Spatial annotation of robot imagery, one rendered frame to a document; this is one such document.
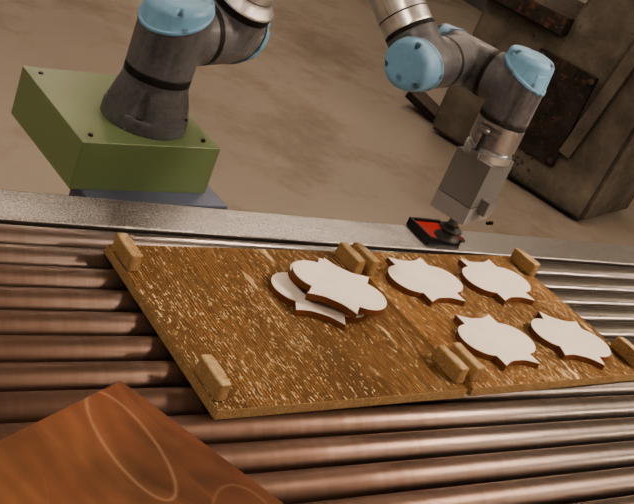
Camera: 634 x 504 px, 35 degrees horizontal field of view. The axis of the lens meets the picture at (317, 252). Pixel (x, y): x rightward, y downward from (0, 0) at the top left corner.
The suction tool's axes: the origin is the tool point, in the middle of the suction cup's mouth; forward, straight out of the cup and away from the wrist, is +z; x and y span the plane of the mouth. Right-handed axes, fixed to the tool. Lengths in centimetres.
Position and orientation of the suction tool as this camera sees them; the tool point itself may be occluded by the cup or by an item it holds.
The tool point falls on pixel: (446, 237)
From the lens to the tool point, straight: 162.4
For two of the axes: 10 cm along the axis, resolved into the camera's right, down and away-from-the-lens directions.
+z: -3.5, 8.4, 4.2
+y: 5.8, -1.6, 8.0
